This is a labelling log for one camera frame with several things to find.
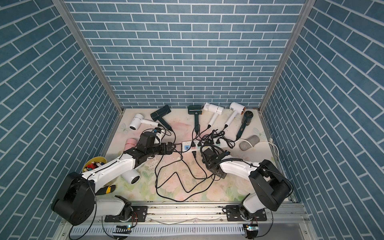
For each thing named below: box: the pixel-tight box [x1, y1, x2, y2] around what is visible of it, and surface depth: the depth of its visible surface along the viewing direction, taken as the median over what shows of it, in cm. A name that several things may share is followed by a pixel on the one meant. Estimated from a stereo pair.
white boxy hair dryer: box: [202, 102, 224, 126], surface depth 118 cm
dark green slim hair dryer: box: [150, 104, 173, 132], surface depth 114 cm
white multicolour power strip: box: [182, 138, 230, 152], surface depth 98 cm
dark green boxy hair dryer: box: [188, 105, 203, 135], surface depth 117 cm
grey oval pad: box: [239, 135, 260, 151], surface depth 99 cm
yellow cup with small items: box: [82, 156, 108, 173], surface depth 80 cm
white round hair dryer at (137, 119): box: [129, 113, 160, 131], surface depth 110 cm
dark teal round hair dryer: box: [236, 110, 254, 141], surface depth 107 cm
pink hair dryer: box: [124, 138, 138, 152], surface depth 96 cm
